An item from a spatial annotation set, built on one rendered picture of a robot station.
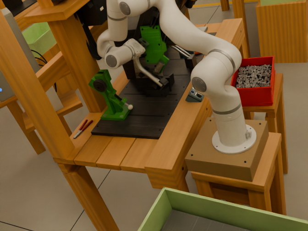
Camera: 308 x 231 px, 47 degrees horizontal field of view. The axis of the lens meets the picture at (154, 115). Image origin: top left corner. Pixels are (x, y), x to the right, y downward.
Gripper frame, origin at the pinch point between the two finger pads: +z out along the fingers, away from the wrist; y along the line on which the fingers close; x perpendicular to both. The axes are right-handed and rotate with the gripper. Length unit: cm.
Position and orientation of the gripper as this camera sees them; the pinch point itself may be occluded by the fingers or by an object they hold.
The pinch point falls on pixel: (141, 45)
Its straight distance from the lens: 198.1
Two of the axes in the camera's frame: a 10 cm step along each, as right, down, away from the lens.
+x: -5.2, 6.2, 5.9
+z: 4.3, -4.0, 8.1
